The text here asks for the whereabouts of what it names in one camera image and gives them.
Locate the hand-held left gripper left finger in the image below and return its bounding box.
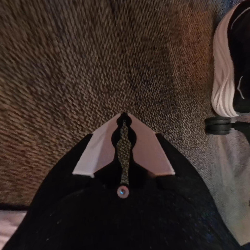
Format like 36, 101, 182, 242
72, 112, 125, 178

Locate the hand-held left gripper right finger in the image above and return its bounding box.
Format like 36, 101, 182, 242
125, 112, 175, 177

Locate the black shoe with white sole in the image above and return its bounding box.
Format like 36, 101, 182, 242
211, 0, 250, 118

